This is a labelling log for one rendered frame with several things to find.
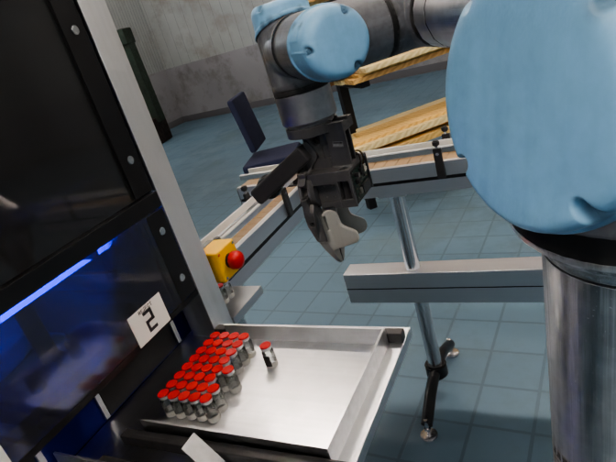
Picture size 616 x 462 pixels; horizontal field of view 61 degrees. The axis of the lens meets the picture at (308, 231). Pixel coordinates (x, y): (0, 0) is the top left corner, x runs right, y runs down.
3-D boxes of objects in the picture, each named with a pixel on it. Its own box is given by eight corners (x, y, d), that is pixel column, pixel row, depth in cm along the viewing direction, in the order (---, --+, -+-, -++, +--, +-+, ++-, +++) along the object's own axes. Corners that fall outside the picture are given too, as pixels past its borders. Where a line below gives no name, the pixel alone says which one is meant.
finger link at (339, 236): (364, 269, 74) (347, 211, 71) (326, 271, 77) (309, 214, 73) (370, 258, 76) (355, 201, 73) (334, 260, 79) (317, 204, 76)
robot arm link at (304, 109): (264, 103, 67) (291, 87, 74) (274, 137, 69) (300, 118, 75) (316, 91, 64) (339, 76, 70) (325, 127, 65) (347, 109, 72)
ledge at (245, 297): (186, 324, 121) (183, 317, 121) (216, 292, 132) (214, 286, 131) (236, 325, 115) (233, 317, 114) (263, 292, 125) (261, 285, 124)
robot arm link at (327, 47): (393, -20, 53) (348, -6, 62) (291, 12, 50) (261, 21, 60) (409, 60, 55) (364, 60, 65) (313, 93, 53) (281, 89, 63)
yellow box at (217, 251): (200, 283, 115) (188, 255, 113) (217, 267, 121) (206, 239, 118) (227, 283, 112) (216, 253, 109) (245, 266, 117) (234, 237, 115)
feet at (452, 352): (416, 441, 182) (408, 411, 177) (444, 348, 222) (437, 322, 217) (439, 444, 178) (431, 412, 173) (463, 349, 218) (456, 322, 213)
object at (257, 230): (203, 333, 119) (179, 273, 113) (153, 331, 127) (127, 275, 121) (318, 205, 174) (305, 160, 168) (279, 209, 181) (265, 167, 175)
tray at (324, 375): (148, 435, 86) (139, 420, 85) (230, 337, 107) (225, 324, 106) (334, 467, 70) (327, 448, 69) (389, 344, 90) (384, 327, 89)
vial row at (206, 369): (184, 420, 87) (174, 399, 85) (239, 350, 101) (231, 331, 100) (194, 422, 86) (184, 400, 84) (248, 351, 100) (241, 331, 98)
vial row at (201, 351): (164, 417, 89) (154, 396, 88) (221, 349, 103) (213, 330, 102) (174, 419, 88) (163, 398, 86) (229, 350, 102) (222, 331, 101)
